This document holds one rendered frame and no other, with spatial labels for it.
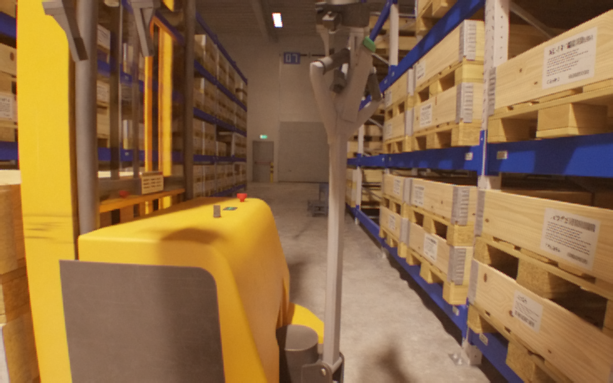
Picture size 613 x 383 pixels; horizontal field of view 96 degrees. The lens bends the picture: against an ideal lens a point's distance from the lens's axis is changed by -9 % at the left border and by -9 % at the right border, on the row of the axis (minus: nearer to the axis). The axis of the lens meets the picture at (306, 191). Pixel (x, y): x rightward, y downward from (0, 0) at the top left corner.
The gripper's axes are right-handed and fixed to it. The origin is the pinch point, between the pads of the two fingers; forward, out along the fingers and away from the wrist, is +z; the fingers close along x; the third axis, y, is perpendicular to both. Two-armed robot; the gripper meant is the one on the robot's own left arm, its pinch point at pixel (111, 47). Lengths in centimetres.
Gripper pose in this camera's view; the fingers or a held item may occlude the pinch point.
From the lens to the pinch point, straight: 69.1
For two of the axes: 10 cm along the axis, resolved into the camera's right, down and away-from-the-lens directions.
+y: -0.2, -5.0, 8.7
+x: -10.0, 0.2, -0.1
